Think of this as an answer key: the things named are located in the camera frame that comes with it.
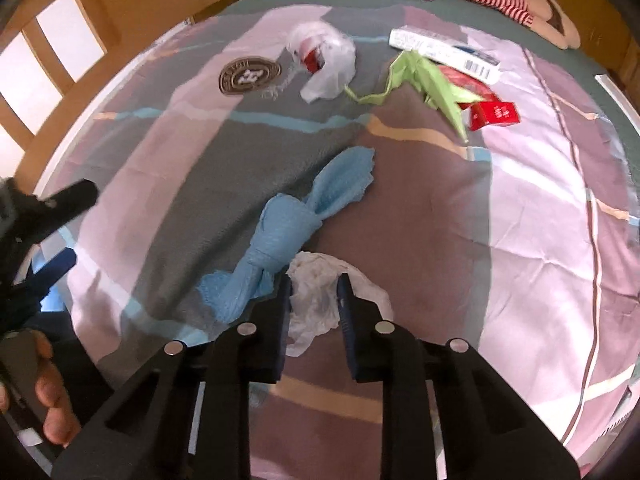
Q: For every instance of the pink patchwork blanket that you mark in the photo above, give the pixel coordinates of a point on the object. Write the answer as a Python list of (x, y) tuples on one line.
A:
[(525, 200)]

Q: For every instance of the knotted blue cloth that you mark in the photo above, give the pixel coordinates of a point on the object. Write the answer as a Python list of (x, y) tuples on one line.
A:
[(285, 220)]

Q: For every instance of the white and blue carton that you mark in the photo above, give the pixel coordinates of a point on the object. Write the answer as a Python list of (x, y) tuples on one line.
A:
[(440, 50)]

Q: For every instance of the green plastic wrapper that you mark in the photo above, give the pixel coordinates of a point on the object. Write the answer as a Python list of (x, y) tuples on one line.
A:
[(425, 77)]

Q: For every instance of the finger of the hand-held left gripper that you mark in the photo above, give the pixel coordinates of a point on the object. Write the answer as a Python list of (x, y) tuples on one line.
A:
[(50, 275), (65, 202)]

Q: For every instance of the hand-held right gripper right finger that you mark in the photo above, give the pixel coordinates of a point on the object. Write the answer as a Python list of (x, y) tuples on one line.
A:
[(345, 331)]

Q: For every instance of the round dark badge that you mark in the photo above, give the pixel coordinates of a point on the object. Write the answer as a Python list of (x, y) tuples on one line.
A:
[(250, 76)]

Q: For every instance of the white flat box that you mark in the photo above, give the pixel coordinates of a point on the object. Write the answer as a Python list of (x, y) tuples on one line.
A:
[(620, 102)]

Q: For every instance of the small red packet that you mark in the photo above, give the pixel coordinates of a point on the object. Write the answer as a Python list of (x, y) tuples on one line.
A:
[(312, 55)]

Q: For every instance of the person's left hand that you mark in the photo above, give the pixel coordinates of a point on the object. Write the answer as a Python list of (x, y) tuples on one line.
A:
[(57, 400)]

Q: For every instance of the wooden bed frame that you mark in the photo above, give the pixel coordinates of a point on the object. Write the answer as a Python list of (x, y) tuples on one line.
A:
[(125, 5)]

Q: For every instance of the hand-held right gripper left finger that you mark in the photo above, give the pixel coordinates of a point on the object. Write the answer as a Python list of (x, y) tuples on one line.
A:
[(285, 321)]

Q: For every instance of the white tissue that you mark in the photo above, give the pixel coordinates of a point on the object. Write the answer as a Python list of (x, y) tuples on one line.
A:
[(315, 300)]

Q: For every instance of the thin white plastic bag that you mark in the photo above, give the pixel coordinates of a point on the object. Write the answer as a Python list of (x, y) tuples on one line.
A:
[(335, 65)]

